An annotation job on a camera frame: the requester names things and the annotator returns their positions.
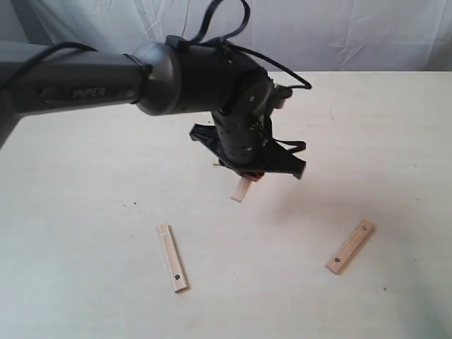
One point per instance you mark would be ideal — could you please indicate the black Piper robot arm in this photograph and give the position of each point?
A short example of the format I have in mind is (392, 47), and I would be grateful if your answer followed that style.
(160, 79)

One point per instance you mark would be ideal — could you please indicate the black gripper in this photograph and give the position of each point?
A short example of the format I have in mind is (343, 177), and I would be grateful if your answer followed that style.
(245, 145)

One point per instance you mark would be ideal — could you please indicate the white backdrop cloth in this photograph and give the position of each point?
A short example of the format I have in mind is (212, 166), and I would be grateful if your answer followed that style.
(352, 35)

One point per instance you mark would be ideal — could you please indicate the wooden stick with hole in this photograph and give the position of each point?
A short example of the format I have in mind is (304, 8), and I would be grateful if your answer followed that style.
(172, 258)

